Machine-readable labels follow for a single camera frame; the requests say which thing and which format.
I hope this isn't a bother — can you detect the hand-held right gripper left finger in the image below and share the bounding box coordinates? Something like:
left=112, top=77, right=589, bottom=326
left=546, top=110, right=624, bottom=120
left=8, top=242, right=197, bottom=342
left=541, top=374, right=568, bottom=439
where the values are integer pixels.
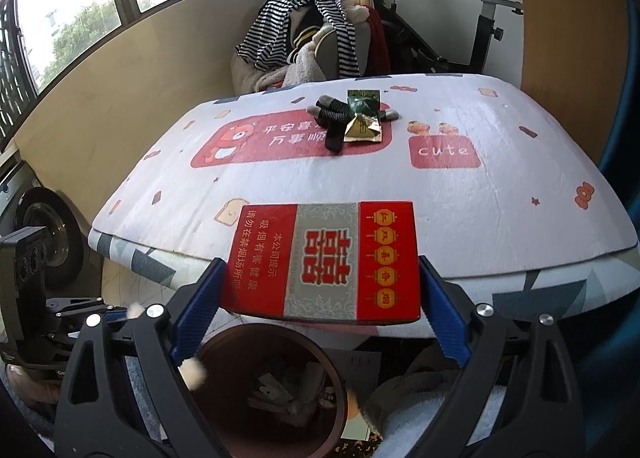
left=54, top=257, right=228, bottom=458

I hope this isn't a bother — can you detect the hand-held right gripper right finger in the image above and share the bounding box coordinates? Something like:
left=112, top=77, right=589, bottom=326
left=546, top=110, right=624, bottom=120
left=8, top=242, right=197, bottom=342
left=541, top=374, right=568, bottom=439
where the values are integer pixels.
left=415, top=255, right=588, bottom=458

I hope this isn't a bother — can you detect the brown bin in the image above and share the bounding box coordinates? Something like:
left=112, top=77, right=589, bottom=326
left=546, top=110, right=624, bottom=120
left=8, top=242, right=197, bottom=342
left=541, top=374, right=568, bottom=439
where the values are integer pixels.
left=192, top=323, right=348, bottom=458

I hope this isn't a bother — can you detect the red cigarette carton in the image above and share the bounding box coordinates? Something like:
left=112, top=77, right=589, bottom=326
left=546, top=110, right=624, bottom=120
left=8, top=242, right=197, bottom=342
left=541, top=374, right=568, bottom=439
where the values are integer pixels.
left=220, top=200, right=421, bottom=326

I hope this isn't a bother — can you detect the person's left hand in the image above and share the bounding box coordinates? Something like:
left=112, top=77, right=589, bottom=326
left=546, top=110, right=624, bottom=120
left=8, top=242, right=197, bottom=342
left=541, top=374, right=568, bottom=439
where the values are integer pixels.
left=5, top=363, right=63, bottom=409

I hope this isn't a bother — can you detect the black wheel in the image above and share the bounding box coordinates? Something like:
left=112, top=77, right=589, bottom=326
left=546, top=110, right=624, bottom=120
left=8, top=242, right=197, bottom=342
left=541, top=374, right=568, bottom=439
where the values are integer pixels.
left=15, top=187, right=86, bottom=284

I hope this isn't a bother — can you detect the white towel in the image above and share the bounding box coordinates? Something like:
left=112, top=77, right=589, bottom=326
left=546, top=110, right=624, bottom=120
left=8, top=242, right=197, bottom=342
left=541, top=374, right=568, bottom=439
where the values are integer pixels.
left=362, top=343, right=506, bottom=458

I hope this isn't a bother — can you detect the white paper sheet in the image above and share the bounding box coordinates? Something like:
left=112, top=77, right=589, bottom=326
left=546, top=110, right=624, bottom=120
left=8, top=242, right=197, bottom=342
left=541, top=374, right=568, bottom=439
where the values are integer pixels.
left=320, top=350, right=383, bottom=441

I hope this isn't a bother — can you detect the clear plastic wrapper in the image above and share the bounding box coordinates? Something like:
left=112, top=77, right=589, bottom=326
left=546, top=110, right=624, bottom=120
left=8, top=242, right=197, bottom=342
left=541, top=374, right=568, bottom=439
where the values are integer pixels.
left=247, top=360, right=341, bottom=429

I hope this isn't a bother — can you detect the printed bear blanket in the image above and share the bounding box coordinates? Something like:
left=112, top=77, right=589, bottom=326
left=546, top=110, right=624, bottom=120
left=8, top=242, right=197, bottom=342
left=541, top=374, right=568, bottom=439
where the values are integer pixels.
left=92, top=73, right=640, bottom=279

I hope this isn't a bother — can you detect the gold snack packet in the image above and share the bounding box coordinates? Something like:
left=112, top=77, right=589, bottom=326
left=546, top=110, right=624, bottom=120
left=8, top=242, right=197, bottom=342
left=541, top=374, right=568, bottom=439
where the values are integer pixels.
left=342, top=113, right=383, bottom=145

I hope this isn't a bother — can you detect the grey black sock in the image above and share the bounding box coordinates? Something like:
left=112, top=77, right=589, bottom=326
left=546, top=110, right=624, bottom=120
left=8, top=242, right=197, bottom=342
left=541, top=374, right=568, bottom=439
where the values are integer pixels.
left=307, top=95, right=401, bottom=155

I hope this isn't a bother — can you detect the green snack packet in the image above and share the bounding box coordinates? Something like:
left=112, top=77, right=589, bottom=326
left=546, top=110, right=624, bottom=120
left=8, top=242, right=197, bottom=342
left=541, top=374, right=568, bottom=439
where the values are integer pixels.
left=346, top=88, right=382, bottom=117

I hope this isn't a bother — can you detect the beige fleece garment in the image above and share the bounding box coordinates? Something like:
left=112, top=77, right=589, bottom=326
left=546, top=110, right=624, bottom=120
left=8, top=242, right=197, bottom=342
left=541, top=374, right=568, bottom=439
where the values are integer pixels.
left=232, top=25, right=328, bottom=94

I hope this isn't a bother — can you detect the dark red garment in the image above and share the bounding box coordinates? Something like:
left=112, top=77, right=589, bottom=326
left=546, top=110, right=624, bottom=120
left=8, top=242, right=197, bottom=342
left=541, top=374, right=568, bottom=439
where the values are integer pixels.
left=367, top=7, right=392, bottom=76

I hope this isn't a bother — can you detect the black yellow striped garment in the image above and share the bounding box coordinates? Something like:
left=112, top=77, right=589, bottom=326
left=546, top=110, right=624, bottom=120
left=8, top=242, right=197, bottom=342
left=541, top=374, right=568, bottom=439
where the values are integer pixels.
left=290, top=13, right=331, bottom=64

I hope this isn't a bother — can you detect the black white striped shirt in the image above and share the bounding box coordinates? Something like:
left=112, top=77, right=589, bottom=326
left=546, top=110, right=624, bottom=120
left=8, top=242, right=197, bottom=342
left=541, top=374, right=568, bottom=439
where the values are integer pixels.
left=235, top=0, right=361, bottom=79

